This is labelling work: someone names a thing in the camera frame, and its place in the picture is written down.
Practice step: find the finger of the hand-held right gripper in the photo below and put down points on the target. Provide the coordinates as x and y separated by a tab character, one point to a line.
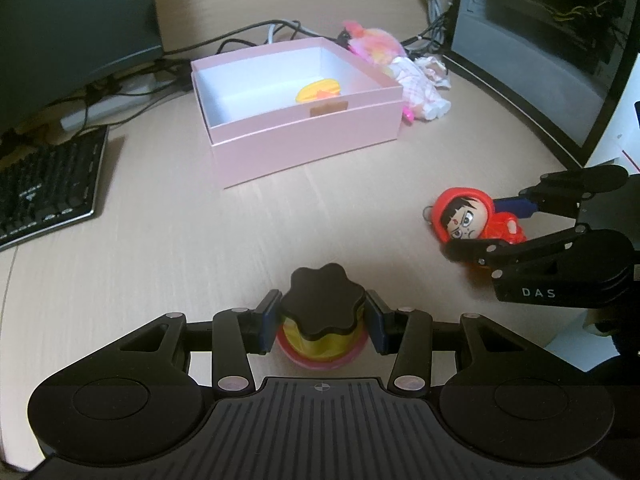
512	205
525	252

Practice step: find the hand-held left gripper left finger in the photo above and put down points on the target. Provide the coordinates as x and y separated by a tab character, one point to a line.
267	320

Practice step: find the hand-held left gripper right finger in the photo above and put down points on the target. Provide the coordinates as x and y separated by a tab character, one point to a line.
377	322

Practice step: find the yellow jar with black lid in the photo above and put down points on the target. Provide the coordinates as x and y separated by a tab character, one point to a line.
320	305

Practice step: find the red hooded figure toy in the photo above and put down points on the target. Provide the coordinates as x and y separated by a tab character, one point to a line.
445	202

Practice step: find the doll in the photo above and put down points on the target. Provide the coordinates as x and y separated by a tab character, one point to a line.
415	85

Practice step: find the pink cardboard box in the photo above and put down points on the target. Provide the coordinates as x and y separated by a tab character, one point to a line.
300	145

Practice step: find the white panel with red line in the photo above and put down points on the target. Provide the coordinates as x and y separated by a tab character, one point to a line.
617	130

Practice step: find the glass panel computer case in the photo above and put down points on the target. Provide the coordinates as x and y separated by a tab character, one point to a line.
540	50

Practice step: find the yellow orange toy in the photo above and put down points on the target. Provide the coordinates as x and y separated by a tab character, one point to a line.
317	90

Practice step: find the black keyboard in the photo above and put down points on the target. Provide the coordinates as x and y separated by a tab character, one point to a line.
45	190

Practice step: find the dark computer monitor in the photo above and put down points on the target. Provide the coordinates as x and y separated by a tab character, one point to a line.
70	20

